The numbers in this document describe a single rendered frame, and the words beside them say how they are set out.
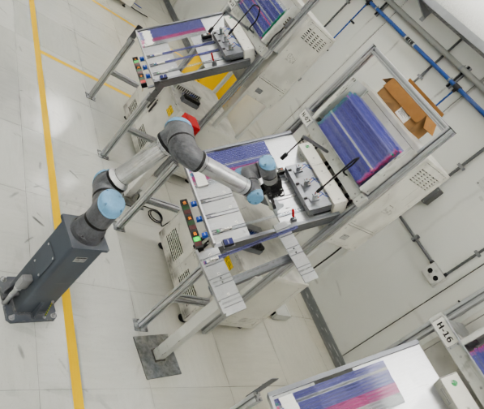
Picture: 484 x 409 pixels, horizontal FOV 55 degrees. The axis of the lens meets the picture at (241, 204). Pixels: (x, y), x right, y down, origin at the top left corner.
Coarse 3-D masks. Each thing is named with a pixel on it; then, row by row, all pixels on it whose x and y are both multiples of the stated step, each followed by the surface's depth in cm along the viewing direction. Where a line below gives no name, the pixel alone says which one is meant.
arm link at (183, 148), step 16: (176, 144) 184; (192, 144) 185; (176, 160) 187; (192, 160) 184; (208, 160) 189; (208, 176) 193; (224, 176) 194; (240, 176) 200; (240, 192) 203; (256, 192) 202
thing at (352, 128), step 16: (352, 96) 259; (336, 112) 263; (352, 112) 256; (368, 112) 252; (320, 128) 268; (336, 128) 261; (352, 128) 253; (368, 128) 246; (384, 128) 248; (336, 144) 257; (352, 144) 250; (368, 144) 243; (384, 144) 237; (368, 160) 241; (384, 160) 234; (368, 176) 241
